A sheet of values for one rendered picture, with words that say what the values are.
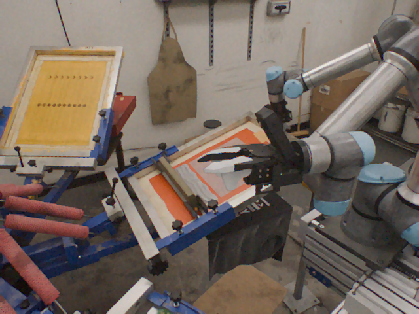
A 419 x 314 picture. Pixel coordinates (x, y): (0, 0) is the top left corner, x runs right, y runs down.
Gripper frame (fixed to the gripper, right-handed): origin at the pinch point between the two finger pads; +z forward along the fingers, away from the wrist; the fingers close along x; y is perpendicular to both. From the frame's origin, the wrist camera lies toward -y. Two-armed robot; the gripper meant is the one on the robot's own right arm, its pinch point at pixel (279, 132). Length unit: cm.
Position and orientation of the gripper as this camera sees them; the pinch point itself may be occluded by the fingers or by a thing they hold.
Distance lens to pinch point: 173.9
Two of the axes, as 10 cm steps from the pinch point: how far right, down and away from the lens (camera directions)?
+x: 8.5, -4.6, 2.5
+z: 2.4, 7.7, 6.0
